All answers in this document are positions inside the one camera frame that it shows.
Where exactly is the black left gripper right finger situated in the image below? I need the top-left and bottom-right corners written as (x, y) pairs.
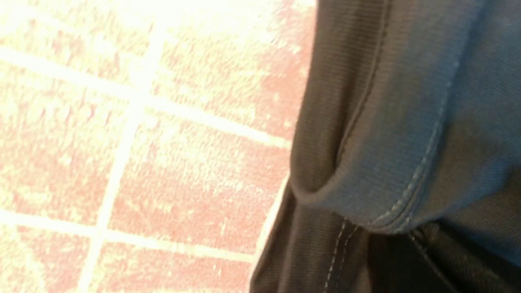
top-left (407, 223), bottom-right (521, 293)

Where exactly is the dark gray long-sleeve top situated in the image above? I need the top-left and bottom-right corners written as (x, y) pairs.
top-left (249, 0), bottom-right (521, 293)

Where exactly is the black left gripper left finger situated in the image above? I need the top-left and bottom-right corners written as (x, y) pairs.
top-left (368, 235), bottom-right (452, 293)

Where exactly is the pink checkered tablecloth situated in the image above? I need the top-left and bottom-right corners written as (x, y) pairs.
top-left (1, 0), bottom-right (316, 293)

